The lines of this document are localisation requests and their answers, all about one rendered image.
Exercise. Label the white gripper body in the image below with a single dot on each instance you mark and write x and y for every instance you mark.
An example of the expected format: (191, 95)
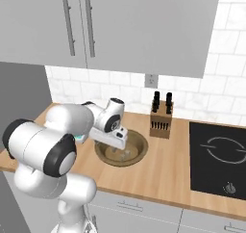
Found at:
(109, 140)

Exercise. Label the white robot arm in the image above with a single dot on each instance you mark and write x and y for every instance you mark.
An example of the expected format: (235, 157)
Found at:
(38, 143)

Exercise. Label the clear ice cube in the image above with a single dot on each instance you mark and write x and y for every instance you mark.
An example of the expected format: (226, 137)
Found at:
(125, 154)

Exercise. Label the brown round ice bowl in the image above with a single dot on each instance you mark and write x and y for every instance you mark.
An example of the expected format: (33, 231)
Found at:
(137, 147)

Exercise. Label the grey fridge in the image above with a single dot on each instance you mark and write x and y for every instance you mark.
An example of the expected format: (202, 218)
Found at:
(22, 92)

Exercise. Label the wooden knife block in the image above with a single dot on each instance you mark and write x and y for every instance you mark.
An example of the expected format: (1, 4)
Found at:
(161, 124)

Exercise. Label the grey drawer front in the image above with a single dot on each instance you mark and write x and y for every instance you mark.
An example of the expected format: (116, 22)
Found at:
(205, 222)
(153, 211)

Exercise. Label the black hob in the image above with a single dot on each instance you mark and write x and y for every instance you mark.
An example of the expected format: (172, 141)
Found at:
(217, 160)

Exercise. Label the grey hob knob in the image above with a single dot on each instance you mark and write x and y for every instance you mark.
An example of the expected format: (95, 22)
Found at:
(230, 188)

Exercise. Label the grey wall socket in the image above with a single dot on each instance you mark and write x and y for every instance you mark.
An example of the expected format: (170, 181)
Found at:
(151, 81)

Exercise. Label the wide grey wall cupboard door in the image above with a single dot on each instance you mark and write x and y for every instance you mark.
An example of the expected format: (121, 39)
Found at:
(150, 28)

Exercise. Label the narrow grey wall cupboard door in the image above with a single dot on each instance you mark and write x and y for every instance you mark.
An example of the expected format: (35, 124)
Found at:
(35, 25)

